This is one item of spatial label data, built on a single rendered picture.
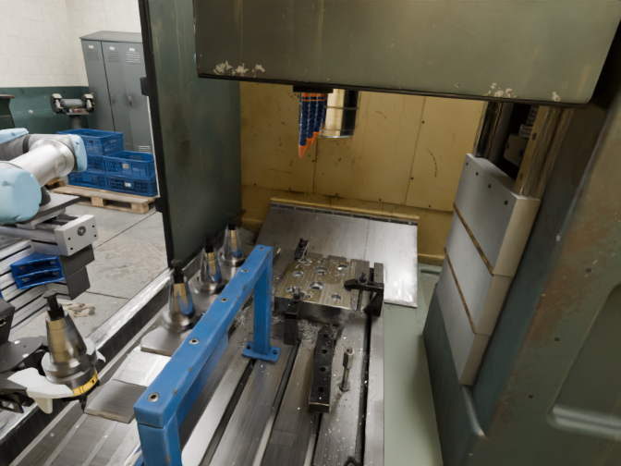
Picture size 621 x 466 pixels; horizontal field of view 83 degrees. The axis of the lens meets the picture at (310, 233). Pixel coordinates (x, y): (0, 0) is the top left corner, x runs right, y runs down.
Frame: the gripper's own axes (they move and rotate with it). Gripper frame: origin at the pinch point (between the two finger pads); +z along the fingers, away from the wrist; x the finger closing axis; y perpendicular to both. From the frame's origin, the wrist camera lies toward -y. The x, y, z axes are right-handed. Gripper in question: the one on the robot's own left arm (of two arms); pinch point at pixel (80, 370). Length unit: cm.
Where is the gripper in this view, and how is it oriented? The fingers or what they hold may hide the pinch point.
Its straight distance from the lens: 63.4
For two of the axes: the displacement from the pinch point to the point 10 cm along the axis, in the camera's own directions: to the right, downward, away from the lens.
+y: -0.4, 9.1, 4.2
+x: -1.9, 4.0, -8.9
